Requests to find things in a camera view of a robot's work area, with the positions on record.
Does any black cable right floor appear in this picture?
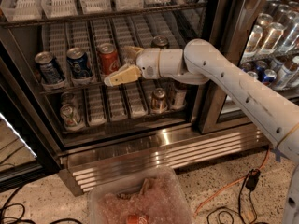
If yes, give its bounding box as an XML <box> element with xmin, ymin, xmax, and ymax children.
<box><xmin>206</xmin><ymin>177</ymin><xmax>271</xmax><ymax>224</ymax></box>

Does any blue pepsi can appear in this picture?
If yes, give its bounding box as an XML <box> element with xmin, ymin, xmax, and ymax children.
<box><xmin>66</xmin><ymin>47</ymin><xmax>93</xmax><ymax>79</ymax></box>
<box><xmin>35</xmin><ymin>51</ymin><xmax>65</xmax><ymax>85</ymax></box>

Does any red coke can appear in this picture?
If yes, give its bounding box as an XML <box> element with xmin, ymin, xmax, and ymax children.
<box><xmin>97</xmin><ymin>43</ymin><xmax>120</xmax><ymax>75</ymax></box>

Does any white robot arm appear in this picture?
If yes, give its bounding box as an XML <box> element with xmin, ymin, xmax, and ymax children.
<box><xmin>104</xmin><ymin>39</ymin><xmax>299</xmax><ymax>164</ymax></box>

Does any orange cable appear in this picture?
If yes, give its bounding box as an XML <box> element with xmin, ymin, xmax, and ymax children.
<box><xmin>192</xmin><ymin>147</ymin><xmax>271</xmax><ymax>218</ymax></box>

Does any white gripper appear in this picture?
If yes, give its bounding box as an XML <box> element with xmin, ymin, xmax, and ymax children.
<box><xmin>104</xmin><ymin>46</ymin><xmax>161</xmax><ymax>87</ymax></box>

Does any black cable floor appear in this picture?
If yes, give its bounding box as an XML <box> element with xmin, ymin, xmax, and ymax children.
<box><xmin>206</xmin><ymin>177</ymin><xmax>271</xmax><ymax>224</ymax></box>
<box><xmin>0</xmin><ymin>184</ymin><xmax>82</xmax><ymax>224</ymax></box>

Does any black power adapter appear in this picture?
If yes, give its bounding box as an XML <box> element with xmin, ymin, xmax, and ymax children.
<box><xmin>246</xmin><ymin>169</ymin><xmax>261</xmax><ymax>191</ymax></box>

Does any green white can rear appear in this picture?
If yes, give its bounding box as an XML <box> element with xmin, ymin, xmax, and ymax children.
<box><xmin>61</xmin><ymin>92</ymin><xmax>78</xmax><ymax>107</ymax></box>

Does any steel fridge base grille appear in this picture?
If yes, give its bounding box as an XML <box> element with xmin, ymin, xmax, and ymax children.
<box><xmin>58</xmin><ymin>124</ymin><xmax>269</xmax><ymax>196</ymax></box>

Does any blue pepsi can left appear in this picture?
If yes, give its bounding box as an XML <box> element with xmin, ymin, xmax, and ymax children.
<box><xmin>35</xmin><ymin>51</ymin><xmax>65</xmax><ymax>85</ymax></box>

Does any blue tape cross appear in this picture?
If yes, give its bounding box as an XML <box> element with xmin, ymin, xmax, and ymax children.
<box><xmin>271</xmin><ymin>148</ymin><xmax>286</xmax><ymax>162</ymax></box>

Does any coke can in bin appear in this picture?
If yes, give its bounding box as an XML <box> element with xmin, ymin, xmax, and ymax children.
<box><xmin>126</xmin><ymin>215</ymin><xmax>149</xmax><ymax>224</ymax></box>

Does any clear plastic bin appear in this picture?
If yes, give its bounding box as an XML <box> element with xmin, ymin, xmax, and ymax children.
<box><xmin>88</xmin><ymin>166</ymin><xmax>194</xmax><ymax>224</ymax></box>

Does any black cable left floor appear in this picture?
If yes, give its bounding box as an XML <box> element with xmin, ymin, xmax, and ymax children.
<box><xmin>0</xmin><ymin>184</ymin><xmax>82</xmax><ymax>224</ymax></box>

